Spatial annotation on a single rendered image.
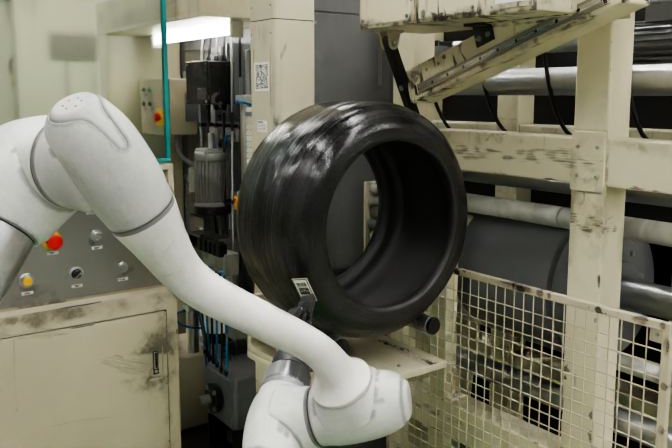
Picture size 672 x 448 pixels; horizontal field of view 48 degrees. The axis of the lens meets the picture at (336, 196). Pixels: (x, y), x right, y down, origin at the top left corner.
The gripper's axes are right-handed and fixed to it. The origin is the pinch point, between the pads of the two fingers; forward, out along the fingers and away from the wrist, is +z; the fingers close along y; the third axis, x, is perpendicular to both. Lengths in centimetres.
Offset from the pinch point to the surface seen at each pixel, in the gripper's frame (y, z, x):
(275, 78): -33, 56, -3
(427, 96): -9, 70, 29
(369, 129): -22.6, 26.5, 21.6
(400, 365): 34.8, 17.0, 6.6
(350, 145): -22.4, 21.8, 17.5
